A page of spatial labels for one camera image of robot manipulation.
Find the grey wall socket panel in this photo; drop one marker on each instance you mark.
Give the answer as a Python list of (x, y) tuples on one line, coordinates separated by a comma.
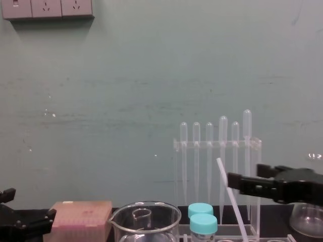
[(48, 8)]

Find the clear acrylic pipette rack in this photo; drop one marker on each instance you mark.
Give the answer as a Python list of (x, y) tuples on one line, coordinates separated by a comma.
[(256, 176)]

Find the clear acrylic tube rack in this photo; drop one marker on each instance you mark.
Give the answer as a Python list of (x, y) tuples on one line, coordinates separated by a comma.
[(275, 239)]

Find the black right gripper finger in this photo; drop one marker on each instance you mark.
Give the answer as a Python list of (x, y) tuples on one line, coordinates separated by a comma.
[(255, 186), (266, 172)]

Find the white stirring rod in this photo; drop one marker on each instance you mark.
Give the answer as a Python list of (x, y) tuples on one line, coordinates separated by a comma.
[(233, 201)]

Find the small glass beaker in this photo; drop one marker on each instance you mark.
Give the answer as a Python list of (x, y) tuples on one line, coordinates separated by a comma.
[(141, 218)]

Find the large glass beaker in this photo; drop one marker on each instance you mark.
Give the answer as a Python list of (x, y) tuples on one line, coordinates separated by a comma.
[(166, 221)]

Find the pink pipette tip box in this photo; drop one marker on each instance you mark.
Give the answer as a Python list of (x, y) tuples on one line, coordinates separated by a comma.
[(80, 221)]

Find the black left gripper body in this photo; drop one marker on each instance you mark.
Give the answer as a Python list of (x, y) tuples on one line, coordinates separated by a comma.
[(17, 230)]

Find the round glass flask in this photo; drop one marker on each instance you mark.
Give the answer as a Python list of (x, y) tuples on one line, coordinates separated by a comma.
[(308, 218)]

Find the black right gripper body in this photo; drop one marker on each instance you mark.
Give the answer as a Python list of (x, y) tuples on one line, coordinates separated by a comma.
[(297, 185)]

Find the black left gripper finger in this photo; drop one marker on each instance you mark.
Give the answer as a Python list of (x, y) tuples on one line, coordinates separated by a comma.
[(48, 221), (7, 195)]

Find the teal capped vial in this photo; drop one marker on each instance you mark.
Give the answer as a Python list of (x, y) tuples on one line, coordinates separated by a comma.
[(203, 224), (200, 209)]

